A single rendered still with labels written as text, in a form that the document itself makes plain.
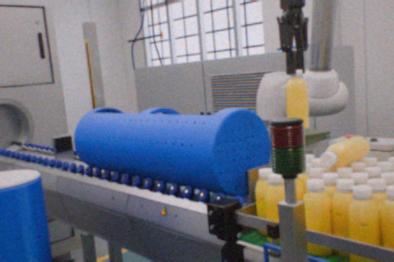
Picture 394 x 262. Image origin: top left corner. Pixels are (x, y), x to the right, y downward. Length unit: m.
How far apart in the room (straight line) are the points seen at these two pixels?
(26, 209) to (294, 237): 1.06
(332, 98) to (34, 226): 1.32
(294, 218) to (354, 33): 3.55
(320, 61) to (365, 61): 2.28
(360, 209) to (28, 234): 1.13
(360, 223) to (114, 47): 6.32
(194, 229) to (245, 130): 0.36
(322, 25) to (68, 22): 5.22
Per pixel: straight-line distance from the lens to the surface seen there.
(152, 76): 4.33
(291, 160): 0.83
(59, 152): 2.45
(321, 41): 1.99
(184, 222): 1.51
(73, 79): 6.75
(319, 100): 2.02
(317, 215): 1.10
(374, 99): 4.26
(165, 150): 1.48
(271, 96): 2.01
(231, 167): 1.38
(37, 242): 1.73
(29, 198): 1.68
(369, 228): 1.05
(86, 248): 2.27
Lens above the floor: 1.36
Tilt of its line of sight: 8 degrees down
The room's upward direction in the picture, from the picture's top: 5 degrees counter-clockwise
